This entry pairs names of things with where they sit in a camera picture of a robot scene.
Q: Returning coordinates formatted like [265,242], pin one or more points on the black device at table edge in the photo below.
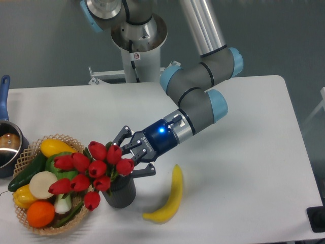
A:
[316,218]

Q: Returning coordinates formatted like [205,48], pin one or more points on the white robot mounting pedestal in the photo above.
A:
[137,67]

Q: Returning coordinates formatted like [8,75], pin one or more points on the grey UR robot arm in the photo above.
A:
[139,34]

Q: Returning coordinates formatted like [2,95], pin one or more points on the green plastic cucumber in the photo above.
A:
[24,177]

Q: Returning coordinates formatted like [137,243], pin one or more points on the yellow plastic squash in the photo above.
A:
[50,147]

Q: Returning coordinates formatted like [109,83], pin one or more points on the yellow plastic banana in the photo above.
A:
[166,212]

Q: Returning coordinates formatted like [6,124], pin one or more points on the green plastic bean pod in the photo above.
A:
[70,216]

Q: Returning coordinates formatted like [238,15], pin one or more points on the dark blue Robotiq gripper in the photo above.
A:
[147,145]

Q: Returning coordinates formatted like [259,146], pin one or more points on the woven wicker basket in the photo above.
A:
[21,213]

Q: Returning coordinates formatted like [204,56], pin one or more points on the yellow plastic bell pepper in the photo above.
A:
[23,198]

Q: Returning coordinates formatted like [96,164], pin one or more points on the cream round plastic disc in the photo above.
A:
[40,183]

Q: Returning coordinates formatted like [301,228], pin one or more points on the red artificial tulip bouquet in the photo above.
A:
[98,166]

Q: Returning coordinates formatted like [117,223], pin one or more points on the blue saucepan with handle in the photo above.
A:
[13,142]

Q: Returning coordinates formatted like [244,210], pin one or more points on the orange plastic orange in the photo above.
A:
[40,214]

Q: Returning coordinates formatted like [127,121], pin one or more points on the dark grey ribbed vase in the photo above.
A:
[121,193]

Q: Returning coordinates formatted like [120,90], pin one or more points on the green plastic bok choy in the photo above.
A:
[62,206]

